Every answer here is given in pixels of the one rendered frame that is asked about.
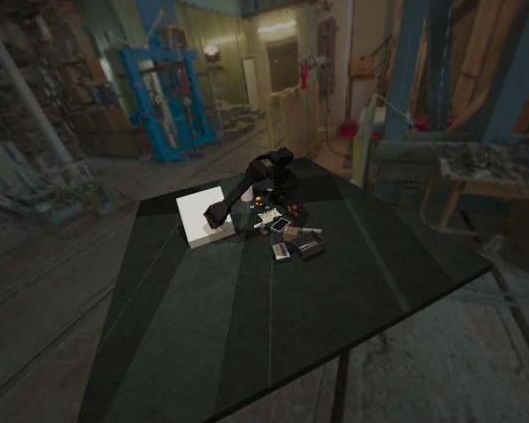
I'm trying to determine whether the brown cardboard box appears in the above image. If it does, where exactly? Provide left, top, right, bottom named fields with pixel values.
left=283, top=226, right=300, bottom=242

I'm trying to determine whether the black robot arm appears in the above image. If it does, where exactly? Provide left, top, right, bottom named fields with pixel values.
left=203, top=147, right=296, bottom=229

